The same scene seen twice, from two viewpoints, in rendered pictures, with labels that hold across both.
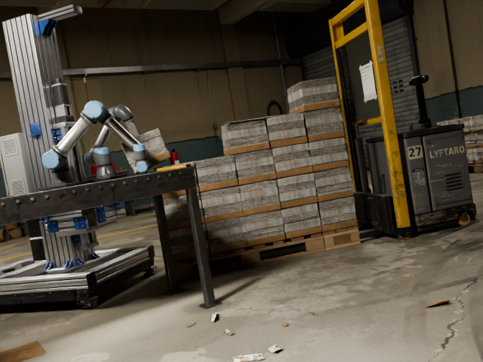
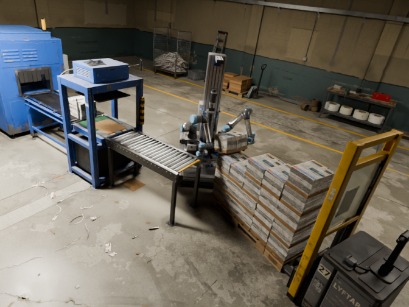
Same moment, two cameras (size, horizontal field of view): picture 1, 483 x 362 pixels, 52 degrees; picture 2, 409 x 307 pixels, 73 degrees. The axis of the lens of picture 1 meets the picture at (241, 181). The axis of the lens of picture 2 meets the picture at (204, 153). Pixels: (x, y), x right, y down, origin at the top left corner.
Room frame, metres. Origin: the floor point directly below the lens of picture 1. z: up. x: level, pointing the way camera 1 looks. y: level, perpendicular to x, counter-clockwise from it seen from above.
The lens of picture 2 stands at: (1.84, -2.39, 2.62)
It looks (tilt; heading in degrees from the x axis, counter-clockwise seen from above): 28 degrees down; 64
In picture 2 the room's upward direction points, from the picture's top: 8 degrees clockwise
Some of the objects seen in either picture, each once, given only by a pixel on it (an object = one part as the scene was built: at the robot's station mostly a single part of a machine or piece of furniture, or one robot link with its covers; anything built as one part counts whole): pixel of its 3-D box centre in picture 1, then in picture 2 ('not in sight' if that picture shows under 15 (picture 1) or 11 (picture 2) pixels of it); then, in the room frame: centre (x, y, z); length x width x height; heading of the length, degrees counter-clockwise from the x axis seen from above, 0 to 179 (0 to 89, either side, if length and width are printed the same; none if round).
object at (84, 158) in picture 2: not in sight; (106, 148); (2.15, 1.83, 0.38); 0.94 x 0.69 x 0.63; 32
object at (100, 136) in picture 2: not in sight; (104, 128); (2.15, 1.83, 0.75); 0.70 x 0.65 x 0.10; 122
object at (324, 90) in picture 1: (322, 164); (296, 217); (3.96, -0.65, 0.65); 0.39 x 0.30 x 1.29; 11
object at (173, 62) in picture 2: not in sight; (171, 52); (5.23, 8.51, 0.85); 1.21 x 0.83 x 1.71; 122
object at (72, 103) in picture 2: not in sight; (81, 107); (1.85, 2.31, 0.93); 0.38 x 0.30 x 0.26; 122
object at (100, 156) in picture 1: (102, 156); (225, 130); (3.84, 1.02, 0.98); 0.13 x 0.12 x 0.14; 44
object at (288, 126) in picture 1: (280, 132); (283, 181); (3.90, -0.36, 0.95); 0.38 x 0.29 x 0.23; 10
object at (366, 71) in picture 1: (363, 77); (353, 195); (4.04, -1.10, 1.27); 0.57 x 0.01 x 0.65; 11
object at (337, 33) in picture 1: (349, 119); (358, 209); (4.36, -1.02, 0.97); 0.09 x 0.09 x 1.75; 11
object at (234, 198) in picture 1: (238, 208); (249, 197); (3.82, 0.06, 0.42); 1.17 x 0.39 x 0.83; 101
